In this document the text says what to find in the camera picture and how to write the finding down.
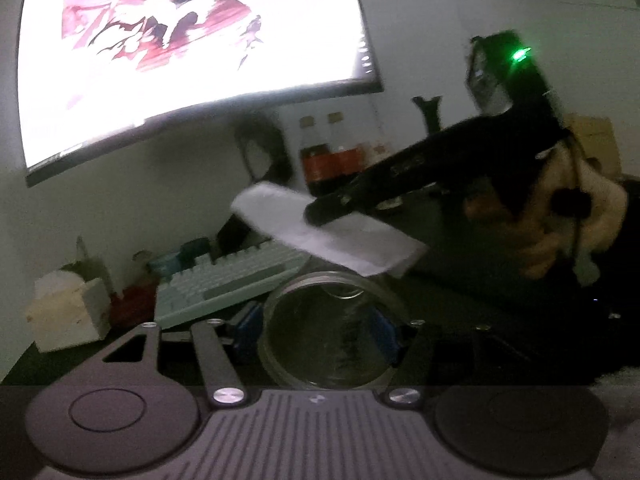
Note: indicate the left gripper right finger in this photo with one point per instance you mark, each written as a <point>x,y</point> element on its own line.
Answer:
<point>510,349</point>

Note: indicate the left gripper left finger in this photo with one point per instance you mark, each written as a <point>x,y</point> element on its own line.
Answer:
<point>125,372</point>

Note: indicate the white cloth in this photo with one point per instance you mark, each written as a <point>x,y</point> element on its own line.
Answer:
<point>359,243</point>

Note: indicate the person right hand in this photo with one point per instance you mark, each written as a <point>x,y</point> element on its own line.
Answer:
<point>570,210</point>

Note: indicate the black headphone stand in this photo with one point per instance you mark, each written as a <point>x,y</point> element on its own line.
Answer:
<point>430,112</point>

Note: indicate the red box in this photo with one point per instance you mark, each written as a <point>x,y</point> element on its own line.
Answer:
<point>133,306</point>

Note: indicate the wooden tissue box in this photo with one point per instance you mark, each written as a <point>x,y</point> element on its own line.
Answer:
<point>68,311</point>

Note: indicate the right cola bottle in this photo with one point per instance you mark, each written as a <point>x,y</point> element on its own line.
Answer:
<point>346,150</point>

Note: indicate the cola bottle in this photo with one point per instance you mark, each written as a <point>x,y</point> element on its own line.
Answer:
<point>316,158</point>
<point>346,150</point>

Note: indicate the green paper bag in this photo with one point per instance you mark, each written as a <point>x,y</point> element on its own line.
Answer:
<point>89,267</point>

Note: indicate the white blue mechanical keyboard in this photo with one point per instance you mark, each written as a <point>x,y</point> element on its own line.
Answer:
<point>213,285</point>

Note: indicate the left cola bottle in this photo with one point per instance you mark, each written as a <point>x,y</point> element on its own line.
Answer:
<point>316,158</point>

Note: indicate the curved computer monitor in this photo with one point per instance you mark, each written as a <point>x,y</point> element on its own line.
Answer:
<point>93,76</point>

